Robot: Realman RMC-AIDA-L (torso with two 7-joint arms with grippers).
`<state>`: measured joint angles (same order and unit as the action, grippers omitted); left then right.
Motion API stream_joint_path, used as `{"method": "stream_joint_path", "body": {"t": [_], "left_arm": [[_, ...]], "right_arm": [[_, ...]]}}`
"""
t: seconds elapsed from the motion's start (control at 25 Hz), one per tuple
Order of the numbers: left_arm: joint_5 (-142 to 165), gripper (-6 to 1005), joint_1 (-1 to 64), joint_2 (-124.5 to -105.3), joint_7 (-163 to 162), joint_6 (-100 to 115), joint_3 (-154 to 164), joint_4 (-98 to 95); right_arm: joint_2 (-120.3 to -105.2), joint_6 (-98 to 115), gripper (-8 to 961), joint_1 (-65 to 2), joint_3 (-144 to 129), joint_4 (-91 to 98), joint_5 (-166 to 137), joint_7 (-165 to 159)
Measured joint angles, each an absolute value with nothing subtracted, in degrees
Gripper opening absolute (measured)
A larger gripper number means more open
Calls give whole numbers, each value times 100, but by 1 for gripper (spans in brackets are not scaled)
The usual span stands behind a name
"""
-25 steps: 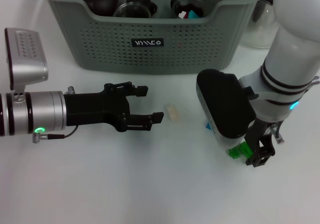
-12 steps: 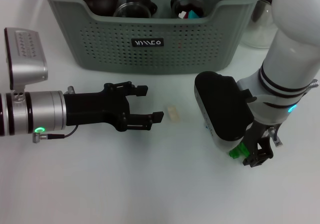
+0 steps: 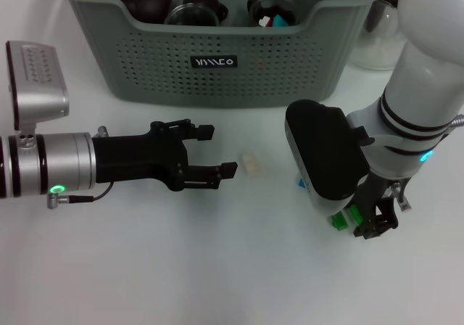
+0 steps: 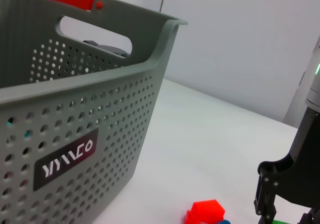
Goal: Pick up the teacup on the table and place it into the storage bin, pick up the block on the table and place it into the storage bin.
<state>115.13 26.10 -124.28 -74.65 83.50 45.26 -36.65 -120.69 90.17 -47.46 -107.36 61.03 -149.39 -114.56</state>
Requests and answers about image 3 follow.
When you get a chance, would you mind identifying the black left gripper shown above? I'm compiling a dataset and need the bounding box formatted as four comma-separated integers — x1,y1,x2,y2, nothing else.
92,118,239,192

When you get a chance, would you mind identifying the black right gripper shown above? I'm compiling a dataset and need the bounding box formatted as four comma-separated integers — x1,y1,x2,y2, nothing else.
353,171,400,240

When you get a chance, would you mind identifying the green toy brick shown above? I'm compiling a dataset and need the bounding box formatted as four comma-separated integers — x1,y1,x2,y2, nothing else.
347,204,364,229
330,211,349,231

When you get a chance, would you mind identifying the grey-green perforated storage bin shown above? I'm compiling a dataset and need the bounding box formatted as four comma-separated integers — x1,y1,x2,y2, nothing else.
52,0,389,109

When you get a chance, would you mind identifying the black round teapot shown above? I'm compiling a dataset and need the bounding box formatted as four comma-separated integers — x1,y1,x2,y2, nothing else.
118,0,175,24

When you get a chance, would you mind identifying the clear glass carafe black lid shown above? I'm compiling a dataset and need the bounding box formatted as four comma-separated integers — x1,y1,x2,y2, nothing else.
351,0,407,72

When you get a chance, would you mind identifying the silver flexible cable conduit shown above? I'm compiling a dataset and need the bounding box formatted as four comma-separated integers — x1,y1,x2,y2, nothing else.
447,113,464,134

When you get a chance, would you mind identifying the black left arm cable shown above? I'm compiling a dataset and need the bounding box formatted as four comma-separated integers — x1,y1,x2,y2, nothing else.
46,181,117,210

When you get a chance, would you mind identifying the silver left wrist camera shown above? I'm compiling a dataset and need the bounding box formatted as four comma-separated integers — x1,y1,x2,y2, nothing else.
6,40,71,133

